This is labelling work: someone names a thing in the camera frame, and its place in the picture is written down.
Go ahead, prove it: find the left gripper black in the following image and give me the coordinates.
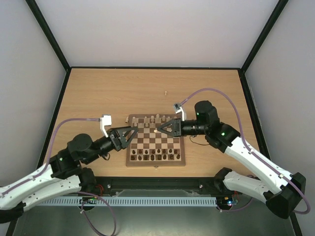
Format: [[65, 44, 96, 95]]
[[85, 126, 140, 164]]

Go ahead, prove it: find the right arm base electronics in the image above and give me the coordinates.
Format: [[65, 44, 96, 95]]
[[216, 191, 242, 212]]

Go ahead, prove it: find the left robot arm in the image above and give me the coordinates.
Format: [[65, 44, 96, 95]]
[[0, 126, 138, 223]]

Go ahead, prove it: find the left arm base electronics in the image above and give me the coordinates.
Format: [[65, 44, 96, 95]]
[[78, 184, 104, 211]]

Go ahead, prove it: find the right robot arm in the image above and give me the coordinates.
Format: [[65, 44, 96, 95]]
[[157, 100, 306, 219]]

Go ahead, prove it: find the wooden chess board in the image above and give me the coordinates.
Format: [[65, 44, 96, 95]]
[[126, 114, 186, 167]]

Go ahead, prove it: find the dark pieces back row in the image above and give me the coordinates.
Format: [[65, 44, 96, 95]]
[[130, 148, 181, 155]]

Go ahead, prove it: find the dark pieces row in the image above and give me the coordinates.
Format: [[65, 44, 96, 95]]
[[130, 154, 182, 161], [130, 148, 181, 155]]

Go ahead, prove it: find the dark pieces front row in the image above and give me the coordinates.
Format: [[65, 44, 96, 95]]
[[130, 154, 182, 161]]

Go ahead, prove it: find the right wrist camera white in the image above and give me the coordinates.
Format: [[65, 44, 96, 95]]
[[173, 103, 187, 121]]

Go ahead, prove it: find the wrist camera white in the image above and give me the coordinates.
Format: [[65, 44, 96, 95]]
[[99, 114, 112, 138], [173, 103, 187, 121]]

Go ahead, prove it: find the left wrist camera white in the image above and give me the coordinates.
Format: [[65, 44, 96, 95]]
[[99, 114, 112, 138]]

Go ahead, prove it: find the black aluminium frame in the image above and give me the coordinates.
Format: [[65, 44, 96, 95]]
[[4, 0, 303, 236]]

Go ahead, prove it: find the grey slotted cable duct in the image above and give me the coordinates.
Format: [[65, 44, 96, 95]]
[[40, 196, 217, 207]]

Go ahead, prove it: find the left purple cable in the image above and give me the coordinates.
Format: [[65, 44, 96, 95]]
[[0, 118, 117, 236]]

